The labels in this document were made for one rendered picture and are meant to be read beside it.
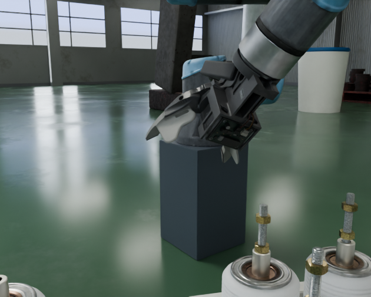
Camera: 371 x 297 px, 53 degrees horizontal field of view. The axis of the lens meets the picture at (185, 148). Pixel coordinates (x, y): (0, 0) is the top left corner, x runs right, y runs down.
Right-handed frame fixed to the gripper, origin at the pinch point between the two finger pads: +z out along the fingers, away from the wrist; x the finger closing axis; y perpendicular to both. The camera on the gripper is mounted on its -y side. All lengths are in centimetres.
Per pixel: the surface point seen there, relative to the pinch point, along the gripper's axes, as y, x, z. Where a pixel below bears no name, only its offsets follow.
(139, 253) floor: -8, 14, 49
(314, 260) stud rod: 29.2, -0.3, -16.9
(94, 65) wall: -955, 159, 610
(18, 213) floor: -38, -16, 84
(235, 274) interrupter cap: 24.0, 1.5, -3.6
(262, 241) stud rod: 21.7, 3.3, -8.0
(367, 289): 27.6, 15.3, -10.8
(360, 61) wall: -696, 695, 162
